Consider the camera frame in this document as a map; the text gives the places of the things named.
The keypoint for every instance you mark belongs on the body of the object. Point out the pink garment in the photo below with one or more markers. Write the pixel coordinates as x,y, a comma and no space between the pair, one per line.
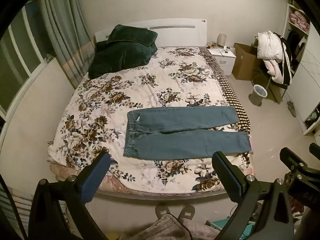
273,68

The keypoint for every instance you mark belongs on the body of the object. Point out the black garment with white stripe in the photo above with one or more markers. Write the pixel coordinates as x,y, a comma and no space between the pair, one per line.
287,60

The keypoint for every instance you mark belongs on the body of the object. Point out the pink folded bedding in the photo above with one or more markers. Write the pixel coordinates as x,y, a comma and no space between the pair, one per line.
298,20

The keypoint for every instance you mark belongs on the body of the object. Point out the white bed headboard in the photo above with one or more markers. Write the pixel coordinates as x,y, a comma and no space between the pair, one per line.
180,32

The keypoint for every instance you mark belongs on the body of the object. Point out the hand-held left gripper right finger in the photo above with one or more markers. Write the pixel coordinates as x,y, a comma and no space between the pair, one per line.
226,177

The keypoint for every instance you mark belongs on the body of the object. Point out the dark shoe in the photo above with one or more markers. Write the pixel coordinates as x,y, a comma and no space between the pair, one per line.
291,108

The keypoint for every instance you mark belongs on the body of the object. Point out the teal box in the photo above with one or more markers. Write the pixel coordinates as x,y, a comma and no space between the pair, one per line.
243,230

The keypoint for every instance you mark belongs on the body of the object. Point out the grey-green curtain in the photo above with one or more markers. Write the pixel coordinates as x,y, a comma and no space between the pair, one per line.
65,37

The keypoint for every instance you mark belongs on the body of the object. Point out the grey slipper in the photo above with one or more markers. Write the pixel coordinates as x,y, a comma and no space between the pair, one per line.
187,211
163,211

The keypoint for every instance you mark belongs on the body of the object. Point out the small table lamp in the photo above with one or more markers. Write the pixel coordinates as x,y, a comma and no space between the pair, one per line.
221,40

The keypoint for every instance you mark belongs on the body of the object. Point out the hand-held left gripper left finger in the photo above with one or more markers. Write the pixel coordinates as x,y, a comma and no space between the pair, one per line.
96,177

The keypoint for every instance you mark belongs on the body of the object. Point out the window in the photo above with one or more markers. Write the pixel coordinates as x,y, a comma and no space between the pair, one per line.
17,60

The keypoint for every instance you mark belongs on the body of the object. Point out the white nightstand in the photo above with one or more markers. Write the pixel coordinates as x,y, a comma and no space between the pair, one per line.
225,60

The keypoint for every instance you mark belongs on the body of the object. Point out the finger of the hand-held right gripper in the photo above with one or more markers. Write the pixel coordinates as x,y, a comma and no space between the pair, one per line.
293,161
316,149

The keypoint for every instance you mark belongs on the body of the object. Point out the white shelf unit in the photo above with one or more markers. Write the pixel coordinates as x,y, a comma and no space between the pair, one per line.
303,80

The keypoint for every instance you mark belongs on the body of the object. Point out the dark bed frame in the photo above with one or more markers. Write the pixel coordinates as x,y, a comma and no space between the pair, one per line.
162,195

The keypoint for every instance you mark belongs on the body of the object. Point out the dark green pillows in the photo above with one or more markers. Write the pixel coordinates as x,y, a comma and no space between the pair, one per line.
120,50

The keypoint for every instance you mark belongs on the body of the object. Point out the chair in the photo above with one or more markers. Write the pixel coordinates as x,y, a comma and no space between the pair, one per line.
271,90

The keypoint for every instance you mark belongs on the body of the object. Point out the grey fleece cloth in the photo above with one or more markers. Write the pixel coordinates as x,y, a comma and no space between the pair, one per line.
160,230

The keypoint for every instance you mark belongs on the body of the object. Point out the floral print blanket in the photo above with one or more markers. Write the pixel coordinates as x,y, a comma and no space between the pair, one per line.
155,85

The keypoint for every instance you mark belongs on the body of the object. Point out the cardboard box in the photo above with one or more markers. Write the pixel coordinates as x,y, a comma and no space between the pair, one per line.
243,61

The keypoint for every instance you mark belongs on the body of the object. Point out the blue denim pants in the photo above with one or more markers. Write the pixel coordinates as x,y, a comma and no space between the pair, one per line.
180,140

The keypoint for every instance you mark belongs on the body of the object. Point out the brown checkered blanket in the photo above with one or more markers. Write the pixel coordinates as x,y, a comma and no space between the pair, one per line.
228,85

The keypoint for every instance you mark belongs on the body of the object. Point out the white padded jacket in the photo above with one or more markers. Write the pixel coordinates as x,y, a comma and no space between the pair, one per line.
268,45

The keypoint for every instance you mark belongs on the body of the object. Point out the round trash bin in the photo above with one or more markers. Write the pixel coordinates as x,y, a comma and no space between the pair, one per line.
258,93

